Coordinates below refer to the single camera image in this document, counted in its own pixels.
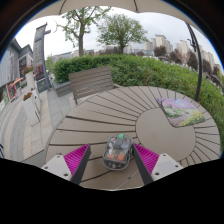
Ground grey shopfront building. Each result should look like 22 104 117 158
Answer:
0 38 34 108

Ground distant apartment blocks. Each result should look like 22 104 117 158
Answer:
143 33 224 78

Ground tall white flower planter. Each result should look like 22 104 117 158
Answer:
22 66 36 93

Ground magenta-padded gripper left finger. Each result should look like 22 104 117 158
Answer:
41 143 92 186

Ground grey stone planter wall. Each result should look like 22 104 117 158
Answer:
51 79 73 98

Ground thin sparse tree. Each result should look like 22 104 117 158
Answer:
54 6 111 57

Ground low white flower planter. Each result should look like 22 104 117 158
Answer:
22 92 41 127

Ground flower print mouse pad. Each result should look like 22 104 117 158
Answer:
155 97 207 129

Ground brown slatted patio chair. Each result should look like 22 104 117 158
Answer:
68 65 116 105

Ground green hedge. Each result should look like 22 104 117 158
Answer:
52 54 224 148

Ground round leafy tree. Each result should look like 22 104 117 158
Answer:
96 13 149 55

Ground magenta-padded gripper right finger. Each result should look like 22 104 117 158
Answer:
131 142 184 187

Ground transparent computer mouse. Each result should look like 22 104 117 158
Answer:
102 133 133 171

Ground grey sign pylon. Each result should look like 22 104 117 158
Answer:
32 22 53 94

